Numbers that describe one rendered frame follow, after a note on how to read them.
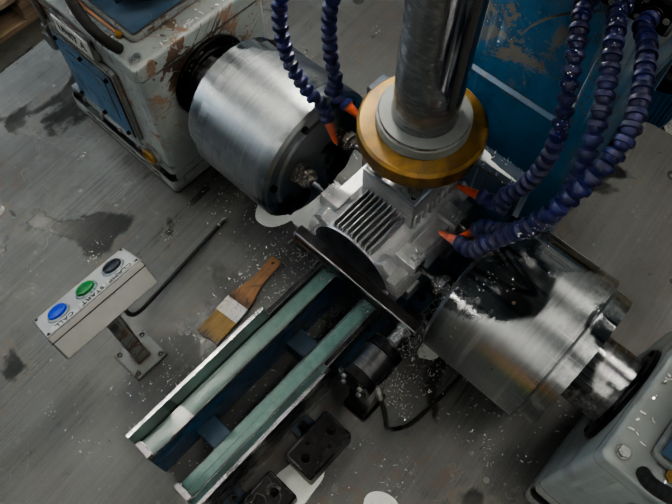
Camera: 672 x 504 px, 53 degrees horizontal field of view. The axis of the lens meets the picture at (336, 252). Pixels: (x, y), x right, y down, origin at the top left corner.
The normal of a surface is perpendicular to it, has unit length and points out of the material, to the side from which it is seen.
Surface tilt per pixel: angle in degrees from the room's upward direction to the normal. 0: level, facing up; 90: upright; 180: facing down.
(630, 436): 0
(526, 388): 62
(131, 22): 0
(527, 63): 90
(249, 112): 32
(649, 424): 0
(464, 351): 69
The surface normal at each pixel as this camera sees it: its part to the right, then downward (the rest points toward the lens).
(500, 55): -0.68, 0.65
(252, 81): -0.15, -0.29
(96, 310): 0.62, 0.27
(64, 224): 0.00, -0.45
